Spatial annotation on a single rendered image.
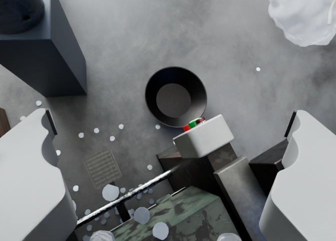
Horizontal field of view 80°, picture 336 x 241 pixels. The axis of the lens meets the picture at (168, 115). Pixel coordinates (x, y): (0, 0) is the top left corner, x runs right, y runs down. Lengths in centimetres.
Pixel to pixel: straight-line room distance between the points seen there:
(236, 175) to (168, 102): 71
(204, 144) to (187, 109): 68
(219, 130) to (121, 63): 78
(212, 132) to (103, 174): 53
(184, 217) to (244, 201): 10
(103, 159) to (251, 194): 56
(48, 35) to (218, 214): 56
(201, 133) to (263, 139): 85
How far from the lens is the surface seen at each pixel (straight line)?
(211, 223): 34
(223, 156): 37
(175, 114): 100
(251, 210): 37
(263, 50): 135
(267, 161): 33
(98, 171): 80
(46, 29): 64
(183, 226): 33
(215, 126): 36
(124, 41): 112
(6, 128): 105
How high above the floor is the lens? 95
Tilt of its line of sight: 74 degrees down
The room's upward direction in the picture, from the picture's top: 39 degrees clockwise
